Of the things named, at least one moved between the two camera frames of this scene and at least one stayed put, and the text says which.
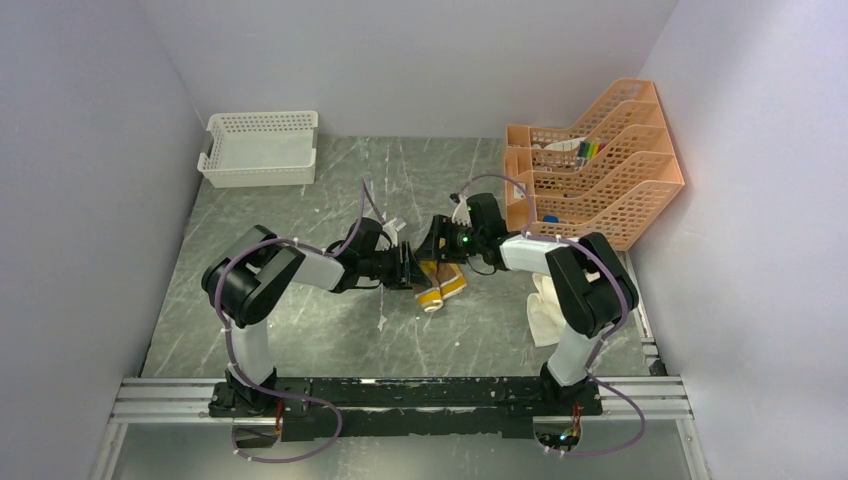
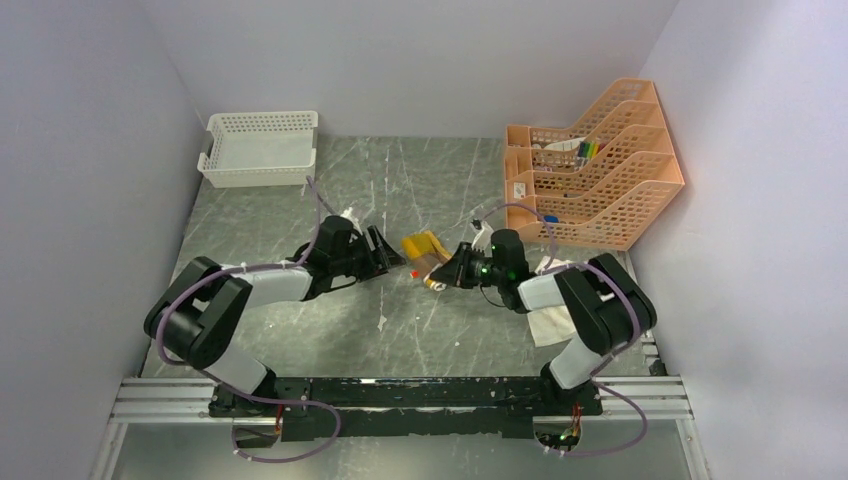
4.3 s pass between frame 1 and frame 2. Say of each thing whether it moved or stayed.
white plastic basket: stayed
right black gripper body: moved
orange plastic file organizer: stayed
